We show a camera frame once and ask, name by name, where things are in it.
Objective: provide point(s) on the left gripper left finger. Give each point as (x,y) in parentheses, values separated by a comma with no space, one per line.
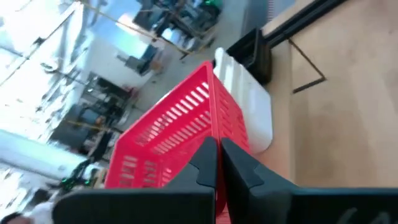
(174,205)

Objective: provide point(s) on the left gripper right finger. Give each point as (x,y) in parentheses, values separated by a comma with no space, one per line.
(267,202)

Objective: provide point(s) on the red slotted plastic basket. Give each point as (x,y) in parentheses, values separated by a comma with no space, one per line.
(214,99)

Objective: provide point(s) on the black slotted plastic basket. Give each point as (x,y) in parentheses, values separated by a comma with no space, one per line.
(248,53)

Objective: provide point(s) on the person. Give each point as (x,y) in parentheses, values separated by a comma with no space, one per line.
(40,214)

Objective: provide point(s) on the black aluminium table frame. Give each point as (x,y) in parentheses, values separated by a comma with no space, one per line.
(298,21)

